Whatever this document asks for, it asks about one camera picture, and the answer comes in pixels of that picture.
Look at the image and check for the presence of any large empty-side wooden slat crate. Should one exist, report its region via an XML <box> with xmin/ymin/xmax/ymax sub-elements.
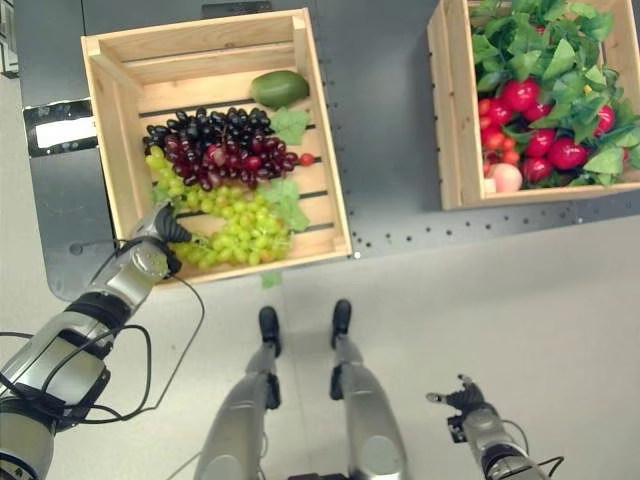
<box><xmin>80</xmin><ymin>8</ymin><xmax>354</xmax><ymax>285</ymax></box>

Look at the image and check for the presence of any robot right leg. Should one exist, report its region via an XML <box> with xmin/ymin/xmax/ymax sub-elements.
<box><xmin>329</xmin><ymin>333</ymin><xmax>409</xmax><ymax>480</ymax></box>

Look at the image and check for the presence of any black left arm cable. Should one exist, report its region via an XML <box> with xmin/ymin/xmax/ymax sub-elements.
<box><xmin>0</xmin><ymin>238</ymin><xmax>207</xmax><ymax>427</ymax></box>

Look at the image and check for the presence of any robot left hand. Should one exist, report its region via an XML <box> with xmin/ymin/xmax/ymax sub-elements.
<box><xmin>128</xmin><ymin>202</ymin><xmax>194</xmax><ymax>246</ymax></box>

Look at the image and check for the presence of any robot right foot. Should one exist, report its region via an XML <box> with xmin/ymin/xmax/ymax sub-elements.
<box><xmin>331</xmin><ymin>298</ymin><xmax>353</xmax><ymax>350</ymax></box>

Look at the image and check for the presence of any pink peach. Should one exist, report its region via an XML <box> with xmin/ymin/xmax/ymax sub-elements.
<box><xmin>487</xmin><ymin>163</ymin><xmax>524</xmax><ymax>194</ymax></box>

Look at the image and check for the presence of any green grape bunch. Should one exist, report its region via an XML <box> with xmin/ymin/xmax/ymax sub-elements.
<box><xmin>144</xmin><ymin>145</ymin><xmax>294</xmax><ymax>271</ymax></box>

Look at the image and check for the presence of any green mango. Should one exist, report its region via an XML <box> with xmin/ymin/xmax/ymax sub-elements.
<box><xmin>249</xmin><ymin>70</ymin><xmax>311</xmax><ymax>109</ymax></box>

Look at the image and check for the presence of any red apple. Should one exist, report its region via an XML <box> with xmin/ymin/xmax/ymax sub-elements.
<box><xmin>524</xmin><ymin>128</ymin><xmax>557</xmax><ymax>159</ymax></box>
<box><xmin>522</xmin><ymin>102</ymin><xmax>554</xmax><ymax>124</ymax></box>
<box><xmin>484</xmin><ymin>98</ymin><xmax>514</xmax><ymax>127</ymax></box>
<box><xmin>547</xmin><ymin>138</ymin><xmax>589</xmax><ymax>172</ymax></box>
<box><xmin>520</xmin><ymin>157</ymin><xmax>554</xmax><ymax>184</ymax></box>
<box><xmin>593</xmin><ymin>104</ymin><xmax>617</xmax><ymax>137</ymax></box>
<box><xmin>501</xmin><ymin>78</ymin><xmax>541</xmax><ymax>113</ymax></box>

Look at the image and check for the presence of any green artificial foliage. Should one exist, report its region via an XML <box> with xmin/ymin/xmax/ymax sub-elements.
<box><xmin>469</xmin><ymin>0</ymin><xmax>640</xmax><ymax>187</ymax></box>

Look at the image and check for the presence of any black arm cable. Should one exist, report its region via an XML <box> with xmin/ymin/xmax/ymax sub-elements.
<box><xmin>0</xmin><ymin>238</ymin><xmax>207</xmax><ymax>427</ymax></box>
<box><xmin>499</xmin><ymin>418</ymin><xmax>566</xmax><ymax>480</ymax></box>

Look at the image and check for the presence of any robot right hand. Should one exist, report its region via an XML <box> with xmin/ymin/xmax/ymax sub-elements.
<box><xmin>426</xmin><ymin>374</ymin><xmax>489</xmax><ymax>415</ymax></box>

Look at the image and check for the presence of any wooden crate with leafy fruits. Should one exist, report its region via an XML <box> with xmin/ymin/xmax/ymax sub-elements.
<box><xmin>426</xmin><ymin>0</ymin><xmax>640</xmax><ymax>211</ymax></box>

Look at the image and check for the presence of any black plate with white label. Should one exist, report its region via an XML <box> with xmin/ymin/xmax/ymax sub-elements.
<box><xmin>22</xmin><ymin>98</ymin><xmax>99</xmax><ymax>157</ymax></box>

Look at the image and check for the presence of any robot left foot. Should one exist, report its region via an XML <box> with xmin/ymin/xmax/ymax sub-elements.
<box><xmin>257</xmin><ymin>305</ymin><xmax>282</xmax><ymax>357</ymax></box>

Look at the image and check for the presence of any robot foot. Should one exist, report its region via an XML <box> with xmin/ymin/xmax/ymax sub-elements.
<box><xmin>257</xmin><ymin>305</ymin><xmax>282</xmax><ymax>357</ymax></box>
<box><xmin>331</xmin><ymin>298</ymin><xmax>353</xmax><ymax>350</ymax></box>

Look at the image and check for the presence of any dark purple grape bunch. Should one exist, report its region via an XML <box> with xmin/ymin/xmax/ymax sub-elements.
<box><xmin>142</xmin><ymin>106</ymin><xmax>276</xmax><ymax>152</ymax></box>

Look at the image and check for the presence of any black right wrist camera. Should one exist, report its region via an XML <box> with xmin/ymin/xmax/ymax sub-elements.
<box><xmin>447</xmin><ymin>413</ymin><xmax>469</xmax><ymax>444</ymax></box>

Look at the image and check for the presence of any red grape bunch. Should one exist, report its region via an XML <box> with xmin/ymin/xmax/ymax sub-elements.
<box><xmin>162</xmin><ymin>132</ymin><xmax>301</xmax><ymax>192</ymax></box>

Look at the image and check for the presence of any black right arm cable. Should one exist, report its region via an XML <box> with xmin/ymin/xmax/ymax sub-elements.
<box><xmin>499</xmin><ymin>418</ymin><xmax>566</xmax><ymax>480</ymax></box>

